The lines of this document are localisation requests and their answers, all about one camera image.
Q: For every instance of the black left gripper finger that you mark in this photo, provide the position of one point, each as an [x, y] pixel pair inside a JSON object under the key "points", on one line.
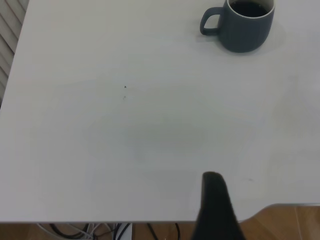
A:
{"points": [[215, 212]]}

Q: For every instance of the dark grey ceramic mug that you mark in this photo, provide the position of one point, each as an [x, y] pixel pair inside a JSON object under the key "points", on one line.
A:
{"points": [[245, 32]]}

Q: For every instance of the white table leg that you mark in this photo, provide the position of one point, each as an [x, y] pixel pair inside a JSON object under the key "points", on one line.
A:
{"points": [[126, 232]]}

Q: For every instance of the white slatted panel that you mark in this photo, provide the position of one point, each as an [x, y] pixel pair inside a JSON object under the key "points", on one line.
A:
{"points": [[7, 37]]}

